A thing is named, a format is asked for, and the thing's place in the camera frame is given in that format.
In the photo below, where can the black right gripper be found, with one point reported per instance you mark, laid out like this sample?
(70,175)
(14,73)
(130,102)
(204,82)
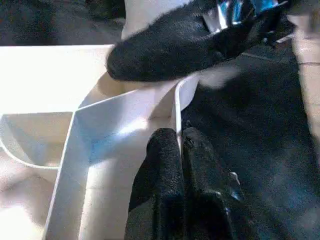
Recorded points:
(245,27)

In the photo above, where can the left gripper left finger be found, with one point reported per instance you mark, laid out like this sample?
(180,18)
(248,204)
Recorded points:
(160,187)

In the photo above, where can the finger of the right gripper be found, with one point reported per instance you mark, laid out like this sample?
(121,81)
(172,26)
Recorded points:
(165,55)

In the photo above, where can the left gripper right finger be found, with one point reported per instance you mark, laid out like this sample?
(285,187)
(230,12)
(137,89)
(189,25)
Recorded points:
(212,200)

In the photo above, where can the white plastic table leg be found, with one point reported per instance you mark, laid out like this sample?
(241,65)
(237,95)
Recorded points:
(145,15)

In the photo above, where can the white plastic table top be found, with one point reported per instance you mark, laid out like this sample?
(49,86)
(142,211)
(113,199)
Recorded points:
(50,75)

